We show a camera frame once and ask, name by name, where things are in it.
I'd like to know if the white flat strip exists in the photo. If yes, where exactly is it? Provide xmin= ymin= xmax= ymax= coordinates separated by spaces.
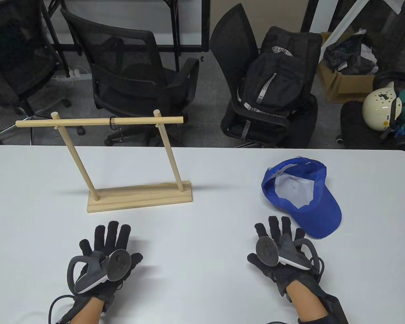
xmin=319 ymin=0 xmax=402 ymax=63

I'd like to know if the person's right forearm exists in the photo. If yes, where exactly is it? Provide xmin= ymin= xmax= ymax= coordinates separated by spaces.
xmin=285 ymin=278 xmax=328 ymax=324

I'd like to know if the black glove cable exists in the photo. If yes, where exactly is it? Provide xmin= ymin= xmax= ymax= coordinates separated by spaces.
xmin=48 ymin=295 xmax=76 ymax=324

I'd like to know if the grey handheld controller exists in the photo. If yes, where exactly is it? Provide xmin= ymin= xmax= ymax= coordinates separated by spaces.
xmin=255 ymin=235 xmax=319 ymax=270
xmin=67 ymin=249 xmax=132 ymax=294

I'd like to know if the wooden hanging rack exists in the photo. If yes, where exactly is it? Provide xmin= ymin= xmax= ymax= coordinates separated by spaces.
xmin=16 ymin=109 xmax=192 ymax=213

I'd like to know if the black forearm strap unit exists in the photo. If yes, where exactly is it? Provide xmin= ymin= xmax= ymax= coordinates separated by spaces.
xmin=319 ymin=294 xmax=348 ymax=324

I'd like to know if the black chair seat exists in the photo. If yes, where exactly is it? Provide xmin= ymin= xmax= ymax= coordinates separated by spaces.
xmin=336 ymin=101 xmax=405 ymax=151

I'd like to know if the white power strip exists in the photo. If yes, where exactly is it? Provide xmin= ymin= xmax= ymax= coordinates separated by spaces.
xmin=52 ymin=67 xmax=91 ymax=81

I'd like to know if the black plastic bag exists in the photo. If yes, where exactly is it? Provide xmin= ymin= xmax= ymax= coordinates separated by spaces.
xmin=324 ymin=30 xmax=380 ymax=75

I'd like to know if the black metal table frame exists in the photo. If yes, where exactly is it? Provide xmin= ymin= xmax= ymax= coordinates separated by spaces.
xmin=40 ymin=0 xmax=211 ymax=78

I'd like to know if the cardboard box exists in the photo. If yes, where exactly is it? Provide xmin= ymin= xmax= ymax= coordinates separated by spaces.
xmin=317 ymin=32 xmax=378 ymax=103

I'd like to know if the black mesh office chair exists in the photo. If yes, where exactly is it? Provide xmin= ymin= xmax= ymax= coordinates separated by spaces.
xmin=0 ymin=0 xmax=71 ymax=145
xmin=209 ymin=3 xmax=319 ymax=149
xmin=60 ymin=7 xmax=200 ymax=146

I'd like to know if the white helmet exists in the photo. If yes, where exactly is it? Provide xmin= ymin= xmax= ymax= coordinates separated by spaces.
xmin=362 ymin=81 xmax=403 ymax=131

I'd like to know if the blue baseball cap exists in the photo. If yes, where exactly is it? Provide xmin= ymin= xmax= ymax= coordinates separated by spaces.
xmin=261 ymin=156 xmax=342 ymax=239

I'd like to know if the person's left hand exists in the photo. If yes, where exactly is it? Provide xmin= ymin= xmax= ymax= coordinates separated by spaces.
xmin=67 ymin=221 xmax=144 ymax=303

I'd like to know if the black backpack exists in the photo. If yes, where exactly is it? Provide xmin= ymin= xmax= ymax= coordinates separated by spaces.
xmin=238 ymin=26 xmax=323 ymax=118

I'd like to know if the person's right hand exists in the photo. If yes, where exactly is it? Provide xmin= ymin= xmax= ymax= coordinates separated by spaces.
xmin=247 ymin=216 xmax=324 ymax=297

